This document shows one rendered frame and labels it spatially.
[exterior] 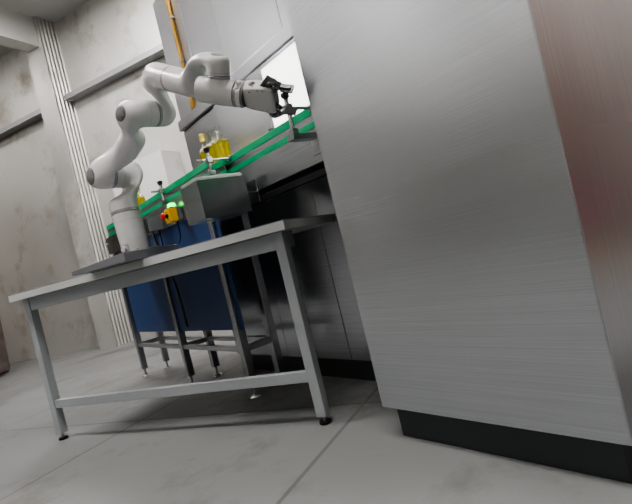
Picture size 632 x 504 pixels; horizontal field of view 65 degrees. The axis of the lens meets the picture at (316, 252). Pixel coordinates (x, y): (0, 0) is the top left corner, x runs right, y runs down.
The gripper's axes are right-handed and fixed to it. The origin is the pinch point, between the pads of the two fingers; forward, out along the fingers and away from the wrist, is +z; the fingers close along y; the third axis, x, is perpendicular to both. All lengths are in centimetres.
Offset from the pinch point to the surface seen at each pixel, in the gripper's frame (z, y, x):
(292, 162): -5.3, 37.5, -5.2
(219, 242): -25, 44, 31
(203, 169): -55, 68, -18
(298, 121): -4.5, 26.4, -16.1
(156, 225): -92, 113, -8
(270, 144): -18.3, 42.9, -17.1
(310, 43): 4.8, -14.0, -9.6
